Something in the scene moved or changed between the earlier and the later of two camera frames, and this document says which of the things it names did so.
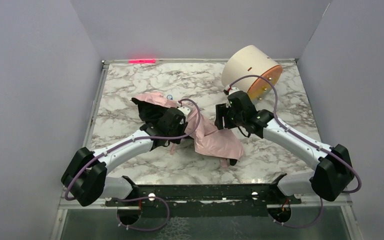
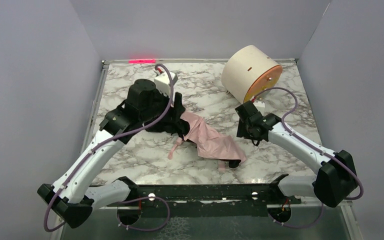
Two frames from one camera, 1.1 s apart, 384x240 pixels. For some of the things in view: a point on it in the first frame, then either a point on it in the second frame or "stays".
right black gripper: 221,115 -> 243,120
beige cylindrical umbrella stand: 251,60 stays
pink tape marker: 142,61 stays
